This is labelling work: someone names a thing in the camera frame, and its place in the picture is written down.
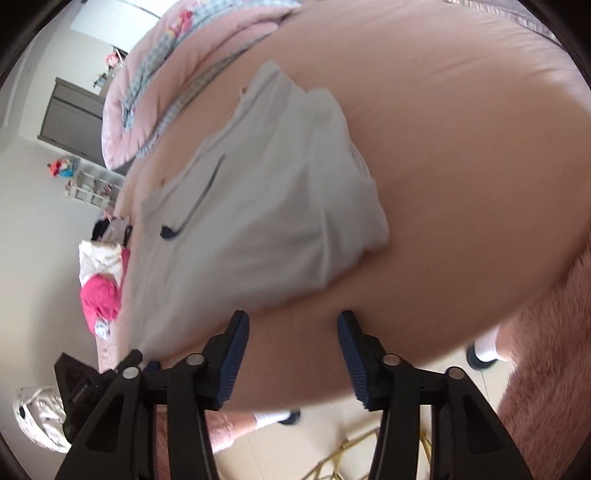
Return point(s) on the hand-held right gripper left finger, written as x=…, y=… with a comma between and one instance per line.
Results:
x=231, y=369

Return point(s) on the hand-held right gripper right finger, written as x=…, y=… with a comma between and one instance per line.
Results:
x=355, y=369

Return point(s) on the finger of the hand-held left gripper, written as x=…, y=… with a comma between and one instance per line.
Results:
x=153, y=368
x=131, y=359

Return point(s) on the white t-shirt with navy trim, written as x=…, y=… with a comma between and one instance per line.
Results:
x=277, y=207

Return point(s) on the black and white clothes pile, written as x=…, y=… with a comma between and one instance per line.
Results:
x=111, y=228

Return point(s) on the small printed white cloth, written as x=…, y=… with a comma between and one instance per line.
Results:
x=102, y=328

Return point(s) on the patterned white cloth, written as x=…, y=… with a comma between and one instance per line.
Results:
x=37, y=420

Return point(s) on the person's left leg fuzzy pink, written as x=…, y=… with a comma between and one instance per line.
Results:
x=226, y=429

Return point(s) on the person's left foot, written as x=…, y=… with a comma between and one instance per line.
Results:
x=277, y=417

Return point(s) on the hot pink garment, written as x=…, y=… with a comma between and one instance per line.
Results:
x=99, y=300

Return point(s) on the cream garment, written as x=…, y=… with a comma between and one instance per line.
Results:
x=97, y=258

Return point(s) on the white shelf unit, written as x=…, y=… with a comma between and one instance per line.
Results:
x=87, y=189

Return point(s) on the red and blue plush toy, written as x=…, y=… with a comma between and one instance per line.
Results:
x=62, y=167

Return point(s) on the pink bed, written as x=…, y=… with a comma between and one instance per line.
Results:
x=461, y=184

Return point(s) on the grey door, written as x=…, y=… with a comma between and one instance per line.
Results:
x=69, y=124

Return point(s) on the small red doll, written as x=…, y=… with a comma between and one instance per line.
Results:
x=111, y=59

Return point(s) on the pink checked quilt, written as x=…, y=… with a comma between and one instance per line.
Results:
x=221, y=41

